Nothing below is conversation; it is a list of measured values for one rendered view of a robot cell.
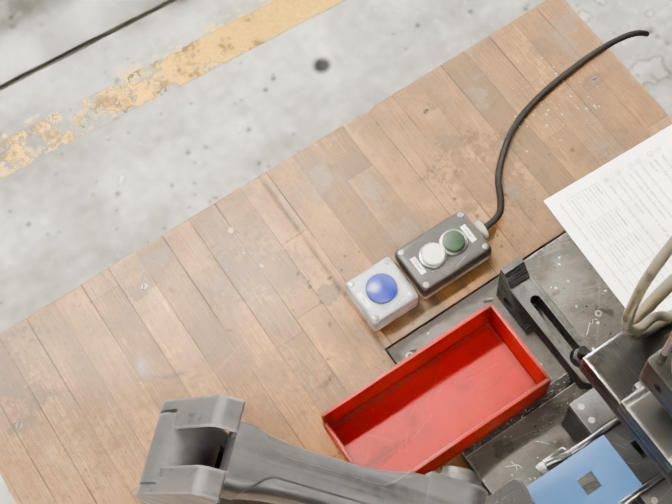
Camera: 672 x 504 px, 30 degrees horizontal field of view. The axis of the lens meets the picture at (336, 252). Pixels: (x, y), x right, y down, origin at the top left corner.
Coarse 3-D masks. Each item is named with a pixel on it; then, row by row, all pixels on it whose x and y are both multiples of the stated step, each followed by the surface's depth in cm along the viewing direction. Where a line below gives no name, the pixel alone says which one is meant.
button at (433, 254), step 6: (426, 246) 158; (432, 246) 158; (438, 246) 158; (426, 252) 158; (432, 252) 158; (438, 252) 158; (444, 252) 158; (426, 258) 158; (432, 258) 158; (438, 258) 158; (432, 264) 157; (438, 264) 158
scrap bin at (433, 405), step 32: (480, 320) 154; (416, 352) 151; (448, 352) 156; (480, 352) 156; (512, 352) 155; (384, 384) 152; (416, 384) 155; (448, 384) 154; (480, 384) 154; (512, 384) 154; (544, 384) 148; (352, 416) 154; (384, 416) 153; (416, 416) 153; (448, 416) 153; (480, 416) 153; (512, 416) 152; (352, 448) 152; (384, 448) 152; (416, 448) 151; (448, 448) 146
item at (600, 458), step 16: (592, 448) 142; (608, 448) 142; (560, 464) 141; (576, 464) 141; (592, 464) 141; (608, 464) 141; (624, 464) 141; (544, 480) 140; (560, 480) 140; (576, 480) 140; (608, 480) 140; (624, 480) 140; (544, 496) 139; (560, 496) 139; (576, 496) 139; (592, 496) 139; (608, 496) 139; (624, 496) 139
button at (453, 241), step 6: (450, 234) 159; (456, 234) 159; (462, 234) 159; (444, 240) 159; (450, 240) 158; (456, 240) 158; (462, 240) 158; (444, 246) 158; (450, 246) 158; (456, 246) 158; (462, 246) 158
